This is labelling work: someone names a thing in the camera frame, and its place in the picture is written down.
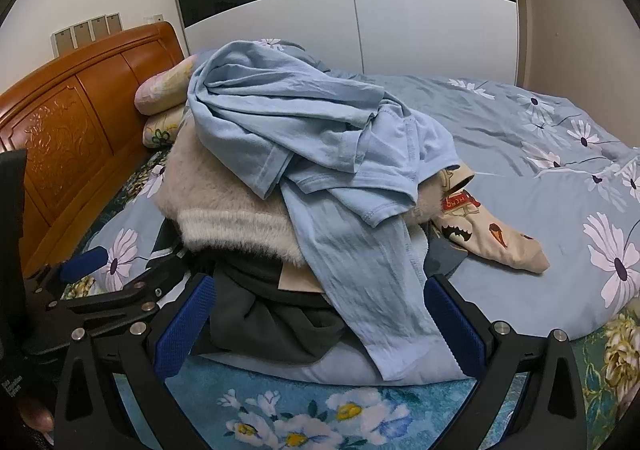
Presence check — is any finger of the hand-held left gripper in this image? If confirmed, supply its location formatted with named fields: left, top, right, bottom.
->
left=27, top=246, right=110, bottom=302
left=46, top=249, right=202, bottom=332

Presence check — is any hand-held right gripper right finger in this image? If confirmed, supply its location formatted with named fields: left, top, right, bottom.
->
left=424, top=274, right=588, bottom=446

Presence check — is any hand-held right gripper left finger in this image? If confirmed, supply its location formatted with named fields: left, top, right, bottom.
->
left=52, top=274, right=217, bottom=441

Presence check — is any light blue long-sleeve shirt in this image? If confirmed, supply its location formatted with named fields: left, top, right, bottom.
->
left=186, top=41, right=467, bottom=379

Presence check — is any person's left hand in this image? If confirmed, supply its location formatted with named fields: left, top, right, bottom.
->
left=17, top=396, right=56, bottom=433

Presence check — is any dark grey garment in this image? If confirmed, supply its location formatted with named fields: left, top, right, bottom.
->
left=192, top=254, right=351, bottom=367

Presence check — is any beige cartoon print garment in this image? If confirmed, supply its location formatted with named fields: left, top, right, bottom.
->
left=429, top=164, right=551, bottom=276

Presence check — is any beige fluffy sweater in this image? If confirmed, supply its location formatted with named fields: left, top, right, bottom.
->
left=155, top=127, right=441, bottom=267

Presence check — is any carved wooden headboard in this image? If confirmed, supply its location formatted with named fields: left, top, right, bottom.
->
left=0, top=21, right=187, bottom=277

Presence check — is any cream cloth garment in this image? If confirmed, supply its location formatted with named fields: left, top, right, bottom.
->
left=277, top=261, right=324, bottom=292

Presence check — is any teal floral blanket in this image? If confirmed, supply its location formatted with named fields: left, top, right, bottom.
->
left=50, top=149, right=640, bottom=450

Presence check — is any yellow floral pillow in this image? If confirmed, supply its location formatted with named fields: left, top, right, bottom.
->
left=142, top=106, right=195, bottom=149

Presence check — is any blue daisy print quilt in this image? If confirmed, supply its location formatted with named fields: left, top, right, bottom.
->
left=82, top=37, right=640, bottom=387

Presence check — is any pink floral pillow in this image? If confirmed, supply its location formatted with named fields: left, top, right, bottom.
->
left=135, top=55, right=199, bottom=117

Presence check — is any white and black wardrobe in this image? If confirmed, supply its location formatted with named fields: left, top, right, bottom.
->
left=165, top=0, right=519, bottom=87

